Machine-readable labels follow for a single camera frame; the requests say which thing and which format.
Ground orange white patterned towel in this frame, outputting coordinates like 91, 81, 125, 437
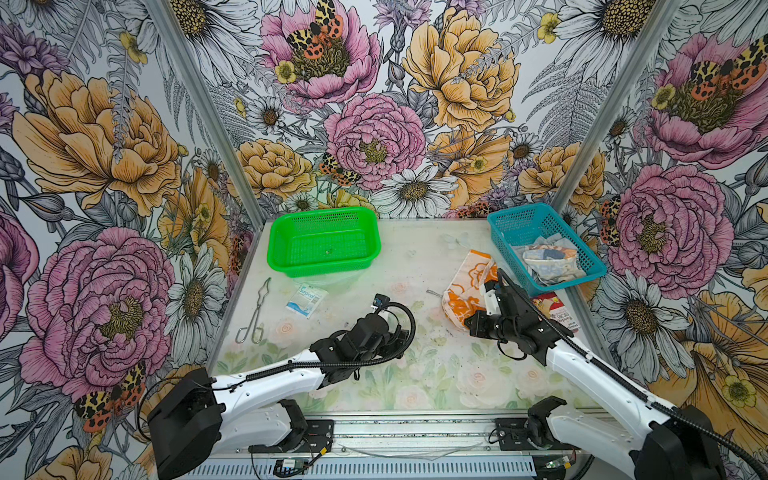
441, 250, 498, 329

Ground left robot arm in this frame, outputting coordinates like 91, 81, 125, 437
147, 294, 417, 479

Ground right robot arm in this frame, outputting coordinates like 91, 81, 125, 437
466, 281, 767, 479

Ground red white small box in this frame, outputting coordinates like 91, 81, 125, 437
533, 292, 580, 332

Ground small blue white packet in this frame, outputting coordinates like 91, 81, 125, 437
286, 284, 328, 318

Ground grey blue towel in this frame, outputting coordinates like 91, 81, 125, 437
513, 234, 586, 286

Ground metal tongs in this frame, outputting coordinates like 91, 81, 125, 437
235, 277, 271, 344

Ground teal plastic basket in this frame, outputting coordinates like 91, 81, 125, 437
487, 203, 607, 297

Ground green plastic basket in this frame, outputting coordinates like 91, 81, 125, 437
267, 207, 381, 278

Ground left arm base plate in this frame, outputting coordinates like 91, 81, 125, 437
248, 419, 335, 454

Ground aluminium front rail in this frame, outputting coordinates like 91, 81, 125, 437
157, 412, 631, 463

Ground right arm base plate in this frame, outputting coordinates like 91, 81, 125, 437
489, 417, 574, 451

